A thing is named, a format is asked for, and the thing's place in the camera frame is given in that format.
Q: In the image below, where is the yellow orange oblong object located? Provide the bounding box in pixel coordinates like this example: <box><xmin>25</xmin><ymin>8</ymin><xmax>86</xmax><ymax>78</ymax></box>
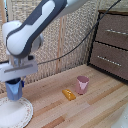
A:
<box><xmin>61</xmin><ymin>88</ymin><xmax>77</xmax><ymax>102</ymax></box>

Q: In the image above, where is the wooden post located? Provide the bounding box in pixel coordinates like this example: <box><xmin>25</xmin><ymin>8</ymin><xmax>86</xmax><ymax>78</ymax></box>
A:
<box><xmin>0</xmin><ymin>0</ymin><xmax>8</xmax><ymax>24</ymax></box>

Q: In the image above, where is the pink cup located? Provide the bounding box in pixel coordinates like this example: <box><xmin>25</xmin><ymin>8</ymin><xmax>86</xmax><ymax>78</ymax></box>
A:
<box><xmin>75</xmin><ymin>75</ymin><xmax>90</xmax><ymax>96</ymax></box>

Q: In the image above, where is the long silver drawer handle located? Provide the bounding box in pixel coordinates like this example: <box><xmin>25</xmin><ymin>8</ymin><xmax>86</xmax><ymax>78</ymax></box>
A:
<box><xmin>96</xmin><ymin>55</ymin><xmax>122</xmax><ymax>67</ymax></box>

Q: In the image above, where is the short silver drawer handle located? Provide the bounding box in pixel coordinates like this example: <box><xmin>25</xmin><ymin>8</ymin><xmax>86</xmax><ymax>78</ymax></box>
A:
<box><xmin>105</xmin><ymin>28</ymin><xmax>128</xmax><ymax>37</ymax></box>

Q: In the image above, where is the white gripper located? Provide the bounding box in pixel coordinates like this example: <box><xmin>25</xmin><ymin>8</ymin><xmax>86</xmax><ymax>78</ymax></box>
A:
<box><xmin>0</xmin><ymin>58</ymin><xmax>40</xmax><ymax>89</ymax></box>

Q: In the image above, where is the white patterned plate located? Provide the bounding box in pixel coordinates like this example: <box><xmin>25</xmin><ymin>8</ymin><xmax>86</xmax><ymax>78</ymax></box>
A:
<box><xmin>0</xmin><ymin>96</ymin><xmax>34</xmax><ymax>128</ymax></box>

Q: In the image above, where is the bright blue vase cup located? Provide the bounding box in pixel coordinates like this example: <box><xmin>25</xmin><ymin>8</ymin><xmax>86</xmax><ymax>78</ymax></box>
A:
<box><xmin>5</xmin><ymin>79</ymin><xmax>24</xmax><ymax>102</ymax></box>

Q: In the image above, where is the brown drawer cabinet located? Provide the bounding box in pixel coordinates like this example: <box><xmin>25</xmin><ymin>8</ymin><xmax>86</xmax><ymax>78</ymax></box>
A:
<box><xmin>87</xmin><ymin>9</ymin><xmax>128</xmax><ymax>83</ymax></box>

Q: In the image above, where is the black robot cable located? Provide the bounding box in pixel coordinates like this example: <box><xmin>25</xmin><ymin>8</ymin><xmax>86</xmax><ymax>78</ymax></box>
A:
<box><xmin>35</xmin><ymin>0</ymin><xmax>123</xmax><ymax>66</ymax></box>

